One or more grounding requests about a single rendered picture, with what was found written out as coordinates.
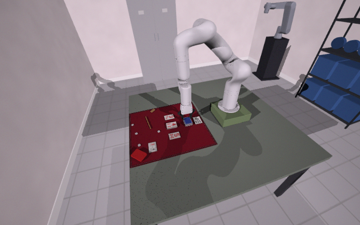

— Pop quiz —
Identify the red rectangular box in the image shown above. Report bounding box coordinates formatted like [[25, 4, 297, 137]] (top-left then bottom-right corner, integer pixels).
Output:
[[131, 149, 147, 162]]

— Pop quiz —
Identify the white playing card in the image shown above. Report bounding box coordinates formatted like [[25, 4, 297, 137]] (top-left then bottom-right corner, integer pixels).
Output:
[[166, 122, 177, 128], [164, 114, 174, 120], [193, 116, 202, 124], [168, 132, 181, 140]]

